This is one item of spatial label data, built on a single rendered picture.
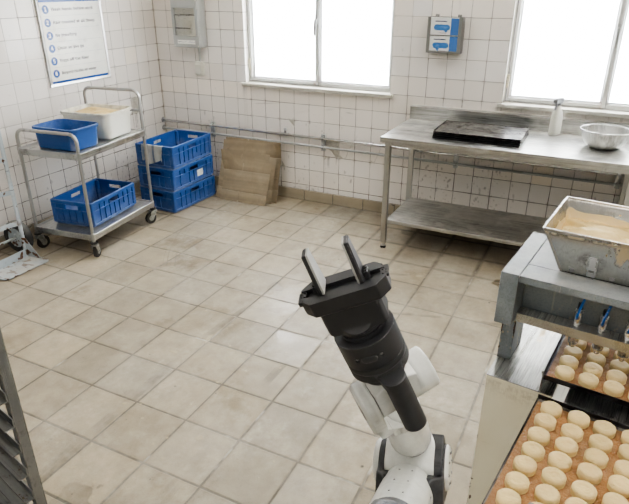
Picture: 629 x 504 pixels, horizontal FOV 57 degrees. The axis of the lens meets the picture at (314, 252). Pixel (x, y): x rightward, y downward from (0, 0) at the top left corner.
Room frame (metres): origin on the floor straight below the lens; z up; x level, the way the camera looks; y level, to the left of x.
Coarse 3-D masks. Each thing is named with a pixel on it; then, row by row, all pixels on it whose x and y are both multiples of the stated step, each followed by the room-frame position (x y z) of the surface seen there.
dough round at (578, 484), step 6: (576, 480) 0.92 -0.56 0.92; (582, 480) 0.92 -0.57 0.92; (576, 486) 0.90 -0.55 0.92; (582, 486) 0.90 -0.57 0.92; (588, 486) 0.90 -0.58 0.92; (570, 492) 0.90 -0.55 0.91; (576, 492) 0.89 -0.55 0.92; (582, 492) 0.89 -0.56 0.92; (588, 492) 0.89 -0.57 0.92; (594, 492) 0.89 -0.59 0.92; (582, 498) 0.88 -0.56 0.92; (588, 498) 0.87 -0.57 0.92; (594, 498) 0.88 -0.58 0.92
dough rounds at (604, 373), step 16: (560, 352) 1.42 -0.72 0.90; (576, 352) 1.40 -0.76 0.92; (592, 352) 1.40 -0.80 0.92; (608, 352) 1.40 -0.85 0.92; (560, 368) 1.32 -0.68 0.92; (576, 368) 1.34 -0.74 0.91; (592, 368) 1.32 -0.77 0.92; (608, 368) 1.35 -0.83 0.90; (624, 368) 1.32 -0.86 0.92; (576, 384) 1.27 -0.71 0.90; (592, 384) 1.25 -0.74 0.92; (608, 384) 1.25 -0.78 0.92; (624, 384) 1.27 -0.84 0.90; (624, 400) 1.21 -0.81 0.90
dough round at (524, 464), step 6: (516, 456) 0.99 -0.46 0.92; (522, 456) 0.99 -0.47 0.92; (528, 456) 0.99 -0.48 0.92; (516, 462) 0.97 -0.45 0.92; (522, 462) 0.97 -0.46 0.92; (528, 462) 0.97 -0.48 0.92; (534, 462) 0.97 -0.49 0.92; (516, 468) 0.96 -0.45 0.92; (522, 468) 0.95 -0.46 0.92; (528, 468) 0.95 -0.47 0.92; (534, 468) 0.95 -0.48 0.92; (528, 474) 0.95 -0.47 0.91; (534, 474) 0.95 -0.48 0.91
